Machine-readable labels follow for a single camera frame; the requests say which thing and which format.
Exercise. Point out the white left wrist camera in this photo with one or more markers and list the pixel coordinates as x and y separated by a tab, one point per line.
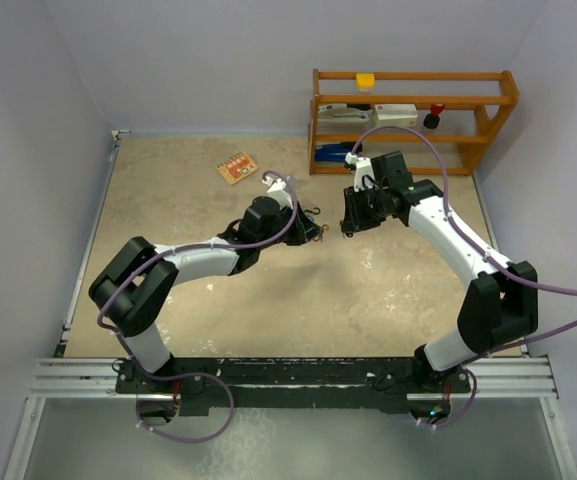
281	189

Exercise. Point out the red and black stamp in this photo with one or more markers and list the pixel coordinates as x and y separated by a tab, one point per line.
432	118

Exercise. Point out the yellow-lidded container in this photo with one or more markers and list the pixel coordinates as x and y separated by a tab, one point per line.
365	82

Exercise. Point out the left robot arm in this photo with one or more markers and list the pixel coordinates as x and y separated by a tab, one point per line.
133	287

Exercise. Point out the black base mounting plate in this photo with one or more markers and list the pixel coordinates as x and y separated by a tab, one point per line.
388	384

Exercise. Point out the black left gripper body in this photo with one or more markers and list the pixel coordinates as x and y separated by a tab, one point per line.
284	219

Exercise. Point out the white and red box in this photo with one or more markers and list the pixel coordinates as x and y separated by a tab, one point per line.
402	115

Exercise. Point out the orange spiral notebook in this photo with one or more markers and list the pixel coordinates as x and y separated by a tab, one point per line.
237	167

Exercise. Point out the aluminium frame rail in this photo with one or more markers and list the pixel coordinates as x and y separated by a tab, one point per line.
94	378

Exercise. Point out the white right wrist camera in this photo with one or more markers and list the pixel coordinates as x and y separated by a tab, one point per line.
363	172

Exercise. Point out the orange S-shaped carabiner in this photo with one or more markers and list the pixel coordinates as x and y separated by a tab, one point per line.
324	229

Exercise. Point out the blue stapler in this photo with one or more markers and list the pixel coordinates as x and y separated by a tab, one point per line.
333	152

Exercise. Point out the white stapler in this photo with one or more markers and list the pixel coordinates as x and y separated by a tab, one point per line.
344	113

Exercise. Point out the wooden shelf rack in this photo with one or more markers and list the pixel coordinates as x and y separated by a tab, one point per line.
462	111

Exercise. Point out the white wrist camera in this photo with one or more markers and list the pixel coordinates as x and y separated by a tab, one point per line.
363	172
281	189

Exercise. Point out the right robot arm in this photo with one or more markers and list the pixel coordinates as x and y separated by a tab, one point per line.
499	307

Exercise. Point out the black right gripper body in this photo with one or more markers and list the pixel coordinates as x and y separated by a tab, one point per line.
367	207

